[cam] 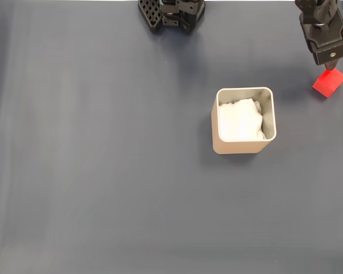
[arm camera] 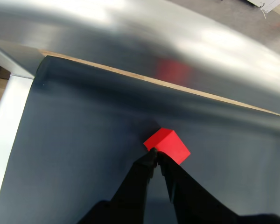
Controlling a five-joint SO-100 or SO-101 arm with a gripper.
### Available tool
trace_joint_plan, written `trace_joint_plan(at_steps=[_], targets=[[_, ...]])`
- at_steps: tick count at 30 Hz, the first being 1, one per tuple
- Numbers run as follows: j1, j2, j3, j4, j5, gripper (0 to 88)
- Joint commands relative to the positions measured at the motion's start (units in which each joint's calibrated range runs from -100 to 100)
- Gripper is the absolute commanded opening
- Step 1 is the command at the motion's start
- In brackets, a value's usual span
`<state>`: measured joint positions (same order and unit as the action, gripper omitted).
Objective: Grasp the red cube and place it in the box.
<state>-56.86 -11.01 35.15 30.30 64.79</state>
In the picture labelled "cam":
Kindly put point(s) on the beige square box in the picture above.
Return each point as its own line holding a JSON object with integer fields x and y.
{"x": 240, "y": 147}

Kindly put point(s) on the red cube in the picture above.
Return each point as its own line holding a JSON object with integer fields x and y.
{"x": 330, "y": 84}

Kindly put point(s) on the white crumpled cloth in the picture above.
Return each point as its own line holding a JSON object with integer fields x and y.
{"x": 240, "y": 121}

